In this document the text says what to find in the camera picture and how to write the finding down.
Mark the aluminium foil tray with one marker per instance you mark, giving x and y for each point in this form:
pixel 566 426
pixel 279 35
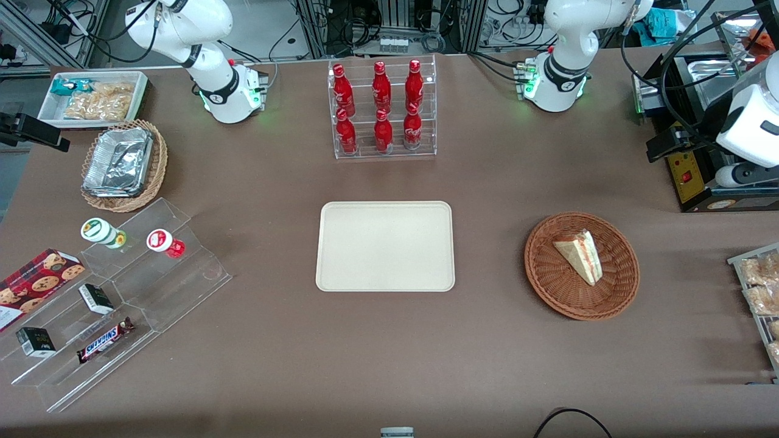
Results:
pixel 103 194
pixel 118 159

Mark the light tan wicker basket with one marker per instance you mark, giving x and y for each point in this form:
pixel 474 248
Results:
pixel 159 164

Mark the triangular wrapped sandwich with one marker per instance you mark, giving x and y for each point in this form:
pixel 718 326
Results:
pixel 581 255

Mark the brown round wicker basket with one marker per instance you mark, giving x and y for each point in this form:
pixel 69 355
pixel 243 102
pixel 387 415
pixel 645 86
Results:
pixel 548 274

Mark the beige rectangular serving tray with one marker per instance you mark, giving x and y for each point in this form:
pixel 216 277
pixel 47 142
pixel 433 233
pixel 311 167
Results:
pixel 384 246

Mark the white plastic snack bin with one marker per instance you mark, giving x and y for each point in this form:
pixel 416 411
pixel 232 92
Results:
pixel 50 112

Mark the clear puffed snack bag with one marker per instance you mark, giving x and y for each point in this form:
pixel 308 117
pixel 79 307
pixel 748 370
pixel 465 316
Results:
pixel 115 88
pixel 123 106
pixel 100 107
pixel 76 108

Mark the teal snack packet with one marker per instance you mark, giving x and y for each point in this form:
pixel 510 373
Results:
pixel 67 87

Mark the green-lid yogurt cup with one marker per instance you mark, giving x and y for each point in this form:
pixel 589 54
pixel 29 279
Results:
pixel 98 231

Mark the teal cloth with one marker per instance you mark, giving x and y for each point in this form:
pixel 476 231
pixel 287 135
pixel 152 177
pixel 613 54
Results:
pixel 657 27

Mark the red tartan cookie box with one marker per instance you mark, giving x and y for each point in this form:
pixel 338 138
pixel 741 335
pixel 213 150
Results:
pixel 36 286

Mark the clear bagged bread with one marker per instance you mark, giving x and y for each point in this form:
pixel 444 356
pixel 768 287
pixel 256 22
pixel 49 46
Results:
pixel 762 301
pixel 775 353
pixel 774 329
pixel 761 269

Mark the red-lid yogurt cup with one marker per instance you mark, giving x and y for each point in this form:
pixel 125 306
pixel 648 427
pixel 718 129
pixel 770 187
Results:
pixel 161 241

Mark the small black chocolate box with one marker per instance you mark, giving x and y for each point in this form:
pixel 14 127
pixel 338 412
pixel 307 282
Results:
pixel 96 299
pixel 36 342

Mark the clear acrylic stepped stand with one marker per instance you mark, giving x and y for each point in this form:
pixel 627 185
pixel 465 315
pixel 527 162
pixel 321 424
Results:
pixel 176 286
pixel 67 377

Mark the Snickers chocolate bar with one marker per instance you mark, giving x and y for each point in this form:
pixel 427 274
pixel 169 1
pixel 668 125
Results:
pixel 104 340

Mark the red cola bottle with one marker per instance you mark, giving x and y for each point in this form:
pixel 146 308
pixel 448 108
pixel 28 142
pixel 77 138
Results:
pixel 414 85
pixel 347 137
pixel 381 88
pixel 412 131
pixel 383 135
pixel 343 91

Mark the clear acrylic bottle rack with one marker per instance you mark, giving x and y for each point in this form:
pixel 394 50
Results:
pixel 384 152

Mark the white power strip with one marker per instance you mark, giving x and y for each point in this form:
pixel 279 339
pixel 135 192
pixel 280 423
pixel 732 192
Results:
pixel 393 44

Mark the small grey box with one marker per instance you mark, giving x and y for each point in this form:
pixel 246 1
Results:
pixel 397 432

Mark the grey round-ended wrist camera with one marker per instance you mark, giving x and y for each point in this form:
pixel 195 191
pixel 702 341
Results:
pixel 745 176

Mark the aluminium frame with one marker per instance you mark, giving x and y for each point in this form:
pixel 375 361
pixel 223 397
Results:
pixel 36 30

